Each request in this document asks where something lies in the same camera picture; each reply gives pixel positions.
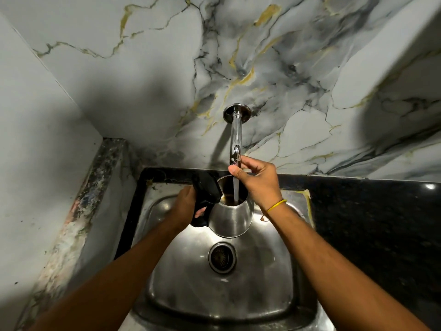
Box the person's right hand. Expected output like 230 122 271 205
227 155 284 213

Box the person's left hand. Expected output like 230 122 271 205
171 185 208 232

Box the steel kettle with black handle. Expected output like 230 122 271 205
190 171 255 240

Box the chrome wall tap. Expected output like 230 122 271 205
222 103 253 168

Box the person's right forearm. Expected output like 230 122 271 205
266 202 432 331

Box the person's left forearm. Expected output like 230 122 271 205
28 217 188 331

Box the yellow wrist band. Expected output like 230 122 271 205
260 199 288 223

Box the round sink drain strainer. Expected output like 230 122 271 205
207 241 238 275

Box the stainless steel sink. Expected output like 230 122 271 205
118 182 337 331

